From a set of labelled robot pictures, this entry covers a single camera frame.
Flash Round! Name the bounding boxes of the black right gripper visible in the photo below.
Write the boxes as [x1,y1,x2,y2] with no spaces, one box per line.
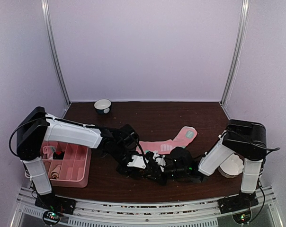
[144,166,188,187]

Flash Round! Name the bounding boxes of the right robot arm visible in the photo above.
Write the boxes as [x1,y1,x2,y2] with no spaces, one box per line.
[150,119,280,209]

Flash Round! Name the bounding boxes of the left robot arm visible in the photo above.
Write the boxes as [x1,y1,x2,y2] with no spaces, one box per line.
[11,106,147,210]

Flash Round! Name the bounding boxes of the pink sock with teal patches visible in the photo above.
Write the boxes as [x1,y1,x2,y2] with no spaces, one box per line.
[139,126,197,155]

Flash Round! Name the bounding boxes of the pink plastic organizer tray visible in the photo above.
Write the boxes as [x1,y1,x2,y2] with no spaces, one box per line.
[40,141,91,188]

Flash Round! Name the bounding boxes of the dark blue white bowl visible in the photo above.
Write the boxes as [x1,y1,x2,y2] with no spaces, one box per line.
[94,99,112,115]

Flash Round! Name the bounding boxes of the white paper-lined bowl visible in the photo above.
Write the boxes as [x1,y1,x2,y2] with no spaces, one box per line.
[218,154,244,179]

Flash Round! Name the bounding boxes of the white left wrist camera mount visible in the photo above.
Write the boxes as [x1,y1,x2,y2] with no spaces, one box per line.
[126,155,147,169]

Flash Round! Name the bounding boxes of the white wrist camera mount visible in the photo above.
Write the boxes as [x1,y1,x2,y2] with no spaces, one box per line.
[153,153,166,166]
[126,155,147,169]

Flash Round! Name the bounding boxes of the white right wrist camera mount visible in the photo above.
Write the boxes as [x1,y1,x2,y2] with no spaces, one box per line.
[153,153,166,166]

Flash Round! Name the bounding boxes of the aluminium front rail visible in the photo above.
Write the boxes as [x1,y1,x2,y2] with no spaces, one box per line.
[8,187,286,227]

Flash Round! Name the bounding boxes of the grey aluminium frame post left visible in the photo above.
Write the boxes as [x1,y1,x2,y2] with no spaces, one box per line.
[41,0,72,118]

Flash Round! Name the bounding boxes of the grey aluminium frame post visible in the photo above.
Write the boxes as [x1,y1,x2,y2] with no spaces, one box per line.
[41,0,72,118]
[220,0,250,118]

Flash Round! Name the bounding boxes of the grey aluminium frame post right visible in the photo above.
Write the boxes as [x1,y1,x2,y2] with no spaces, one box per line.
[220,0,250,118]

